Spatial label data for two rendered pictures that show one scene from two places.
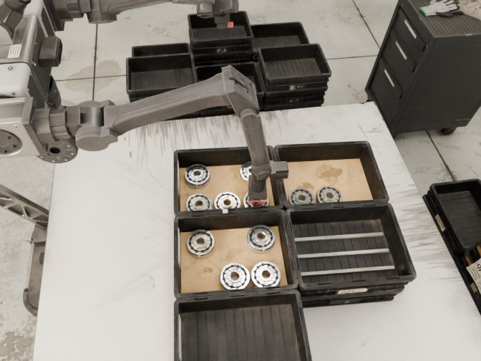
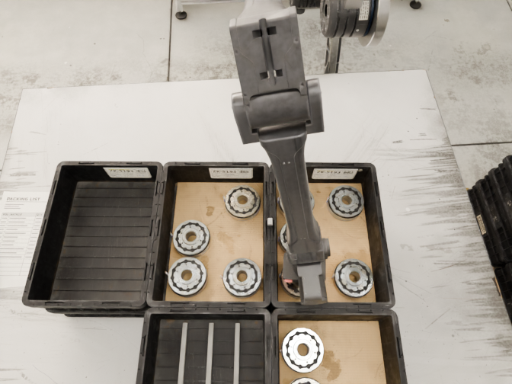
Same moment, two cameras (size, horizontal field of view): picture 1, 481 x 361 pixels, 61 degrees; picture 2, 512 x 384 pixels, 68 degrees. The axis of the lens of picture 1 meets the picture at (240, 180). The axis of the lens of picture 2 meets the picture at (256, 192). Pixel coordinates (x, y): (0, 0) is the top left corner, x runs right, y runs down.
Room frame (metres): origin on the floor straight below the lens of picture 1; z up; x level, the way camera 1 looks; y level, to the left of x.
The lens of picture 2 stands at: (0.77, -0.30, 1.86)
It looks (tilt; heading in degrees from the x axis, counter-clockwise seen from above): 65 degrees down; 99
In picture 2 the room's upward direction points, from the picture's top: straight up
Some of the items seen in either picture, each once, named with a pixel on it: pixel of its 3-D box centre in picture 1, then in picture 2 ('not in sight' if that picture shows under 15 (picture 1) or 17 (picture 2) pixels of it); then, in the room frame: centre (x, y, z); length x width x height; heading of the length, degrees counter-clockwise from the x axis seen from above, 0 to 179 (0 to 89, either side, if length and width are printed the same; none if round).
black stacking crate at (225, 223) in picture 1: (232, 258); (215, 235); (0.60, 0.01, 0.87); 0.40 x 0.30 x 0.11; 99
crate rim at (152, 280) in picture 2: (232, 251); (212, 229); (0.60, 0.01, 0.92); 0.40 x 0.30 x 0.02; 99
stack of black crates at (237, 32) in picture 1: (220, 54); not in sight; (2.35, 0.20, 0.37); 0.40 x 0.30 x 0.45; 103
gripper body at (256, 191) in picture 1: (258, 183); (305, 264); (0.85, -0.06, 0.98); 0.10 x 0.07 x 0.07; 4
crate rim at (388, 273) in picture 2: (226, 179); (327, 230); (0.90, 0.05, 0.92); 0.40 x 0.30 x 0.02; 99
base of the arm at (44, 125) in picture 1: (51, 124); not in sight; (0.65, 0.46, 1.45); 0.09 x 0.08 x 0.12; 13
